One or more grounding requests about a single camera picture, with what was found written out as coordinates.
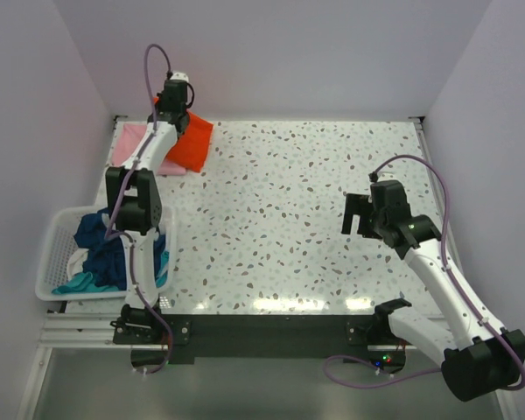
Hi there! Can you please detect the white plastic laundry basket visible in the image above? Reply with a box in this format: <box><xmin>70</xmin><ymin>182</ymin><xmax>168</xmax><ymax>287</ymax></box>
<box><xmin>35</xmin><ymin>205</ymin><xmax>178</xmax><ymax>301</ymax></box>

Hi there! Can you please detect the orange t shirt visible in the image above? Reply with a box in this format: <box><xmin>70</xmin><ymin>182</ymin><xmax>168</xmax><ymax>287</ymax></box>
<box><xmin>157</xmin><ymin>112</ymin><xmax>214</xmax><ymax>176</ymax></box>

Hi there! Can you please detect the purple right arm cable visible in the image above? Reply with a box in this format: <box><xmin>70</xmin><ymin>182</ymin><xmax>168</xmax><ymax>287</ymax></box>
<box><xmin>323</xmin><ymin>155</ymin><xmax>525</xmax><ymax>390</ymax></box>

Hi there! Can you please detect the navy blue t shirt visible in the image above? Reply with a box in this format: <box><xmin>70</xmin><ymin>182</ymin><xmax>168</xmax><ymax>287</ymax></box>
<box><xmin>73</xmin><ymin>208</ymin><xmax>170</xmax><ymax>291</ymax></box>

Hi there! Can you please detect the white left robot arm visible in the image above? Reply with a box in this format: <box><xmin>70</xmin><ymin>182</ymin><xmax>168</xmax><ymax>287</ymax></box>
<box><xmin>105</xmin><ymin>73</ymin><xmax>194</xmax><ymax>343</ymax></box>

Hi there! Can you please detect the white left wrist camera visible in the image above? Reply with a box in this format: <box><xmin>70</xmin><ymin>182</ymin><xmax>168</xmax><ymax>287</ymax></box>
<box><xmin>171</xmin><ymin>72</ymin><xmax>189</xmax><ymax>81</ymax></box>

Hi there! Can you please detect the white garment in basket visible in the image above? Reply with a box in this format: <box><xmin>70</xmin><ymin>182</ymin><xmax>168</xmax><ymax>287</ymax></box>
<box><xmin>66</xmin><ymin>248</ymin><xmax>88</xmax><ymax>280</ymax></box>

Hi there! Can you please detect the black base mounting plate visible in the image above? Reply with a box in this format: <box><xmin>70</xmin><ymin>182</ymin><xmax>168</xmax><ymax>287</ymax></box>
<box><xmin>112</xmin><ymin>312</ymin><xmax>424</xmax><ymax>367</ymax></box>

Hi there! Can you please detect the teal t shirt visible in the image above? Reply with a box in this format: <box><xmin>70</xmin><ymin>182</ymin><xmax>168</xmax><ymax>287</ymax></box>
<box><xmin>52</xmin><ymin>250</ymin><xmax>170</xmax><ymax>296</ymax></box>

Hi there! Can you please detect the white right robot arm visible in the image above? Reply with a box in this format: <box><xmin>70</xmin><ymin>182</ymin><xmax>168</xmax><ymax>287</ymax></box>
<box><xmin>341</xmin><ymin>180</ymin><xmax>525</xmax><ymax>402</ymax></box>

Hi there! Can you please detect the folded pink t shirt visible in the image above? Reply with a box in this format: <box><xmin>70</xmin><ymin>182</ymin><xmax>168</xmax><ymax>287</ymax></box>
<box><xmin>111</xmin><ymin>122</ymin><xmax>186</xmax><ymax>176</ymax></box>

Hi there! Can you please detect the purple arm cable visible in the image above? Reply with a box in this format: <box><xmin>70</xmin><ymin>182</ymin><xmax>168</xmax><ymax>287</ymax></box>
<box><xmin>323</xmin><ymin>155</ymin><xmax>525</xmax><ymax>390</ymax></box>
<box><xmin>104</xmin><ymin>43</ymin><xmax>176</xmax><ymax>375</ymax></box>

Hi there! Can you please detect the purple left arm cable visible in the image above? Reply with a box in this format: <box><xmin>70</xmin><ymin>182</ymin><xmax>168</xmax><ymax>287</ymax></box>
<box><xmin>104</xmin><ymin>43</ymin><xmax>176</xmax><ymax>375</ymax></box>

